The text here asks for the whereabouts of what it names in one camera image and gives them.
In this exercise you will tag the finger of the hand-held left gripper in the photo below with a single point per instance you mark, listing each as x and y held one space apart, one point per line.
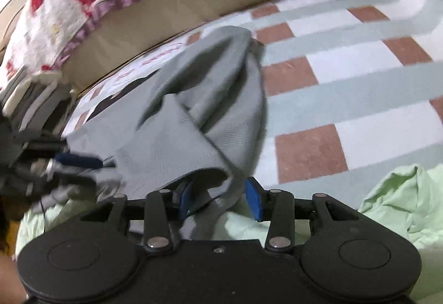
79 162

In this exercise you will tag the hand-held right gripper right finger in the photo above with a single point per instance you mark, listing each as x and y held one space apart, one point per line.
252 200

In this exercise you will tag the grey ribbed garment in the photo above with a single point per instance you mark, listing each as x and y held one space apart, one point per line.
207 99

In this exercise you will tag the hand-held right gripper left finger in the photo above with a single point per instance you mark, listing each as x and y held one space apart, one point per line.
186 200

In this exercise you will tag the light green cloth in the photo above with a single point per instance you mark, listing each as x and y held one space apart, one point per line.
398 207

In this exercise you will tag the checked patterned rug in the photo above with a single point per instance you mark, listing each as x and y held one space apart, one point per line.
346 82

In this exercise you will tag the stack of folded clothes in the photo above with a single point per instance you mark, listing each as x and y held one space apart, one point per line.
31 99

